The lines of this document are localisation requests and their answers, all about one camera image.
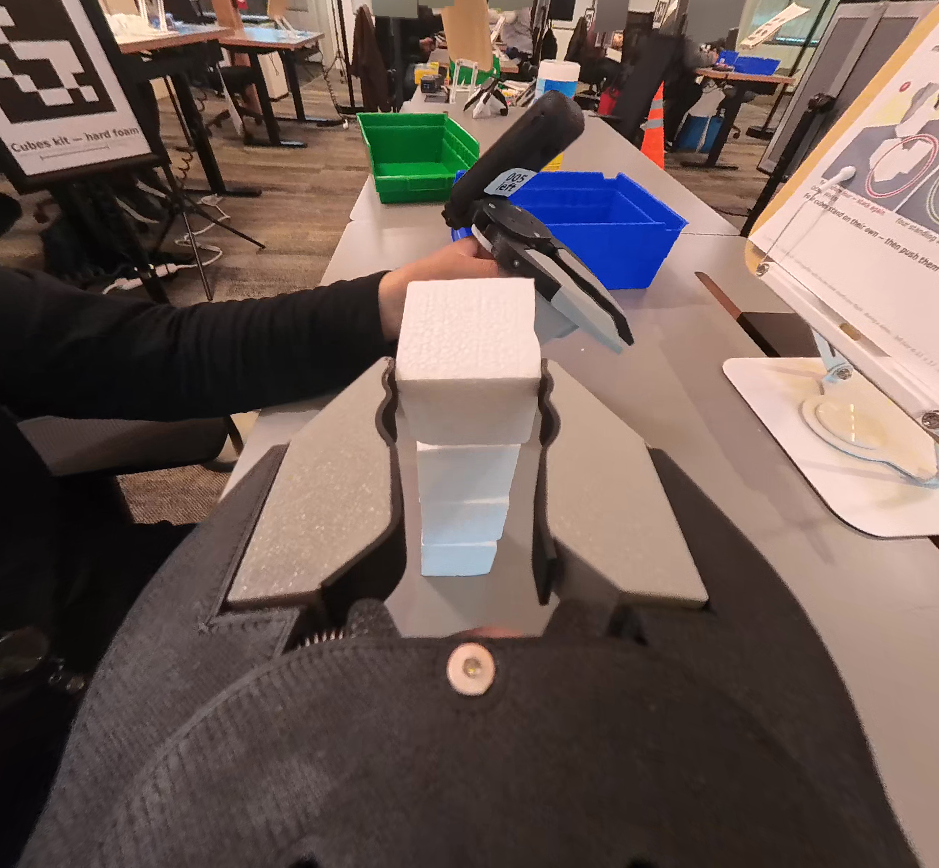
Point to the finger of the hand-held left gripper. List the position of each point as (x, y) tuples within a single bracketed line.
[(587, 310), (556, 318)]

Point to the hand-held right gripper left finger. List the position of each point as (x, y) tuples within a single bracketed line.
[(315, 508)]

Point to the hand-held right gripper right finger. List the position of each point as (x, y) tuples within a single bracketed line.
[(616, 508)]

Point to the blue plastic bin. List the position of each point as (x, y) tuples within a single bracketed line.
[(616, 237)]

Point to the white hard foam cube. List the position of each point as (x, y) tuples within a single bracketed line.
[(458, 558), (466, 519), (469, 468), (469, 362)]

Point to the person's left forearm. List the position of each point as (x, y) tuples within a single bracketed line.
[(183, 347)]

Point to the person's left hand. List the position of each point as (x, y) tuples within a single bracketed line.
[(433, 266)]

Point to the black and white tool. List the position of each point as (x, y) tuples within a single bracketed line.
[(488, 101)]

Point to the white wipes canister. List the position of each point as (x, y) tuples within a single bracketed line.
[(557, 79)]

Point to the clear acrylic stand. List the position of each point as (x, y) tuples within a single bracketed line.
[(152, 6), (463, 79)]

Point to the green plastic bin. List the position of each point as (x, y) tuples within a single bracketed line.
[(411, 149)]

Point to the light wooden chair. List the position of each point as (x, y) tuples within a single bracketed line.
[(466, 24)]

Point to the orange traffic cone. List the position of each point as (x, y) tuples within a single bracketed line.
[(653, 134)]

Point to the blue box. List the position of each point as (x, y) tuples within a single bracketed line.
[(697, 133)]

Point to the dark hanging coat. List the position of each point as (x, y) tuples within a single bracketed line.
[(367, 54)]

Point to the grey chair seat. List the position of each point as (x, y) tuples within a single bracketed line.
[(132, 442)]

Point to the small blue bin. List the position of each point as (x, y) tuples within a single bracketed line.
[(755, 65)]

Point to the black panel stand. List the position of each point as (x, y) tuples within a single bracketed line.
[(792, 156)]

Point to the wooden top desk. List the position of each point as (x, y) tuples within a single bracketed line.
[(169, 39), (271, 39)]

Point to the person's dark clothed body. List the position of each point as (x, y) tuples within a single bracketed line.
[(44, 589)]

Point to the black easel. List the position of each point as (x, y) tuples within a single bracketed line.
[(183, 237)]

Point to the grey display panel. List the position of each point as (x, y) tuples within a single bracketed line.
[(843, 61)]

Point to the framed marker sign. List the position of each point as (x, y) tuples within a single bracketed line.
[(59, 61)]

